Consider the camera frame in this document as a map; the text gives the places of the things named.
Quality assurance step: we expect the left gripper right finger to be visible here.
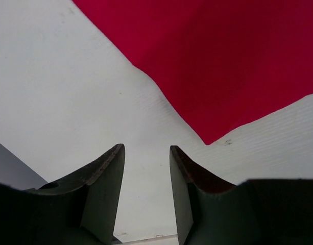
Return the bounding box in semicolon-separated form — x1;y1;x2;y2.
170;145;313;244

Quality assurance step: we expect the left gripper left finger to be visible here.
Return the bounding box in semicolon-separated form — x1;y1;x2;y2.
0;144;125;244

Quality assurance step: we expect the red t-shirt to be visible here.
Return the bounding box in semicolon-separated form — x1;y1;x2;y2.
75;1;313;144

